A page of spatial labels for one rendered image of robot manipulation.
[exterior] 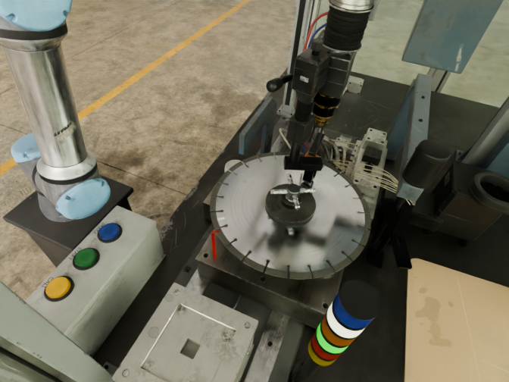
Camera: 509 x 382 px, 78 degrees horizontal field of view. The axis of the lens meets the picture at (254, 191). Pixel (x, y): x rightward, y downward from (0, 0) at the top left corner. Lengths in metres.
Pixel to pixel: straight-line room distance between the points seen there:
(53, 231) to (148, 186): 1.14
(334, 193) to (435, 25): 0.37
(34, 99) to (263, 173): 0.47
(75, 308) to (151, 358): 0.17
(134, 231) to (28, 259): 1.30
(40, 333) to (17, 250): 1.61
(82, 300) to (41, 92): 0.38
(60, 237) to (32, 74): 0.47
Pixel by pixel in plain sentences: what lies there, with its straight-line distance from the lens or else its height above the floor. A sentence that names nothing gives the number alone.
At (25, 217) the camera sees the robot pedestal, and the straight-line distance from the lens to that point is 1.09.
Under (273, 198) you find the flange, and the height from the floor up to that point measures 0.96.
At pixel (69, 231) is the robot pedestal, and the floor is 0.75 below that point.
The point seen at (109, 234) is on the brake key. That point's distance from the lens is 0.74.
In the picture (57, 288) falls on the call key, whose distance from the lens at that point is 0.71.
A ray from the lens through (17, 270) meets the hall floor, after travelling 1.99.
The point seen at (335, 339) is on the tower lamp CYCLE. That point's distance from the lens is 0.44.
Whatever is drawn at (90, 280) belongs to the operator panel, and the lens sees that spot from 0.71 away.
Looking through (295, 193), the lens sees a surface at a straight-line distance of 0.65.
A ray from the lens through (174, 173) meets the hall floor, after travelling 2.13.
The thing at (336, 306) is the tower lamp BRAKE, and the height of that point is 1.14.
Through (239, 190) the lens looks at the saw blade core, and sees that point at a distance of 0.71.
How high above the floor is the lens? 1.48
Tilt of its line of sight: 48 degrees down
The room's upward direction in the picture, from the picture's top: 5 degrees clockwise
